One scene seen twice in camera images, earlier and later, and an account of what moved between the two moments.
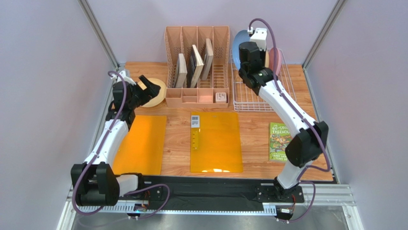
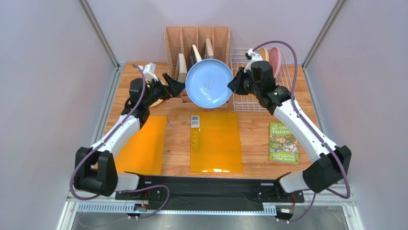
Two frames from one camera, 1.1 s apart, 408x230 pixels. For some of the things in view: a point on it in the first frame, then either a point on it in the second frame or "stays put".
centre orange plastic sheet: (215, 142) stays put
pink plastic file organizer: (210, 93) stays put
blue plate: (243, 36) -> (207, 83)
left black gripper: (151, 91) -> (176, 87)
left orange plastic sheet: (142, 151) stays put
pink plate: (278, 60) stays put
